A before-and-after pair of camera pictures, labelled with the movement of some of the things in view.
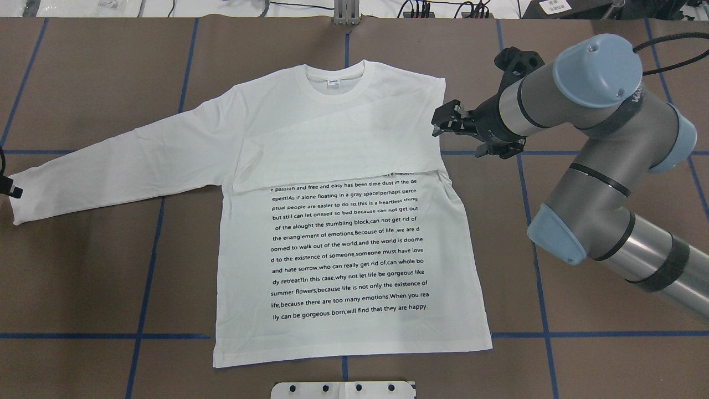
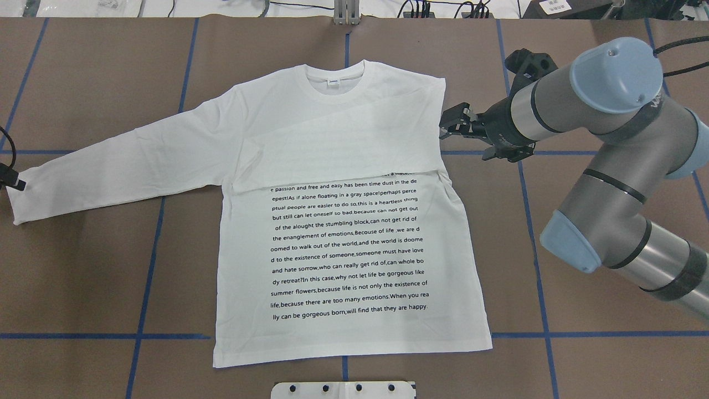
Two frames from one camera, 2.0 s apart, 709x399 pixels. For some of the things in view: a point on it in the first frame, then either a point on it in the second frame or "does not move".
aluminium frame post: (347, 13) does not move
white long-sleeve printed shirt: (339, 236) does not move
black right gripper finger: (6, 187) -> (8, 177)
